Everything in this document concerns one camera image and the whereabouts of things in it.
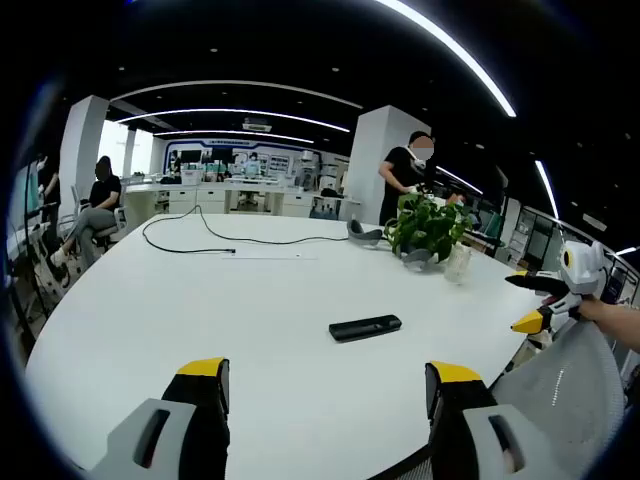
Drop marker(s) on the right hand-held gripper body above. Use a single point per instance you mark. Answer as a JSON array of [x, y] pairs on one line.
[[582, 267]]

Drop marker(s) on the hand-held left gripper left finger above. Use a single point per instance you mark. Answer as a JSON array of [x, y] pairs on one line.
[[200, 400]]

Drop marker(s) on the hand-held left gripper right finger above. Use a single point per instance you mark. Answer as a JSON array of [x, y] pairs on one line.
[[465, 405]]

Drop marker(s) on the black remote control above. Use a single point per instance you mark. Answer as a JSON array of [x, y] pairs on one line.
[[365, 328]]

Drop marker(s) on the clear glass vase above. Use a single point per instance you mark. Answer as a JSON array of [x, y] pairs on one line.
[[457, 265]]

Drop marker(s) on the short ceiling light strip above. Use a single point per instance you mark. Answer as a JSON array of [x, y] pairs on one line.
[[546, 187]]

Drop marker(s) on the green potted plant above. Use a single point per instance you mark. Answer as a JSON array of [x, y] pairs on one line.
[[425, 225]]

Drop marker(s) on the thin ceiling light strip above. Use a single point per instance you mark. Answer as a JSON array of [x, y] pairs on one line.
[[457, 179]]

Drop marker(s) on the grey office chair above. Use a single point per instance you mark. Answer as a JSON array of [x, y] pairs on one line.
[[117, 220]]

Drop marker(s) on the white counter with cabinets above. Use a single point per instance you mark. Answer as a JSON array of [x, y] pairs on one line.
[[210, 192]]

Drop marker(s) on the white square pillar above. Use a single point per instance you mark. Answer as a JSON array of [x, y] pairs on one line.
[[370, 160], [82, 150]]

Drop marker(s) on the long ceiling light strip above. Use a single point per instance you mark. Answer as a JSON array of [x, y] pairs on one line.
[[465, 52]]

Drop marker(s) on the curved ceiling light strip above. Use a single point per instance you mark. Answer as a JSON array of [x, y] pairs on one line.
[[230, 111]]

